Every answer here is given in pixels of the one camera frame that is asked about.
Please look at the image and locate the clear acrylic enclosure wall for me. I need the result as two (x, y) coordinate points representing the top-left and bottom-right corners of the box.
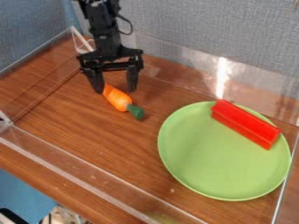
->
(0, 32), (299, 224)

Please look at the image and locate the clear acrylic corner bracket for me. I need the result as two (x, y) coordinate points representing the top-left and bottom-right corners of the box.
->
(70, 27), (95, 54)

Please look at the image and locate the green plate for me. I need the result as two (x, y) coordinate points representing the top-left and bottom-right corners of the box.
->
(158, 101), (293, 201)

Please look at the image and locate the orange toy carrot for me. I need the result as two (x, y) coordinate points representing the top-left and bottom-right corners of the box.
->
(103, 84), (146, 120)

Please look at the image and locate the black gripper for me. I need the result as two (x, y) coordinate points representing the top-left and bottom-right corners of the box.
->
(77, 45), (145, 94)

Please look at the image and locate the black cable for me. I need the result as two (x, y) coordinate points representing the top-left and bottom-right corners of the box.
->
(117, 14), (135, 36)

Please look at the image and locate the red rectangular block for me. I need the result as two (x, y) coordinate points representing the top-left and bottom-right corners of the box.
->
(211, 100), (282, 150)

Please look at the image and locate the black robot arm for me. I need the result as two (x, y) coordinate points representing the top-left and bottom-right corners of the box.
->
(78, 0), (145, 94)

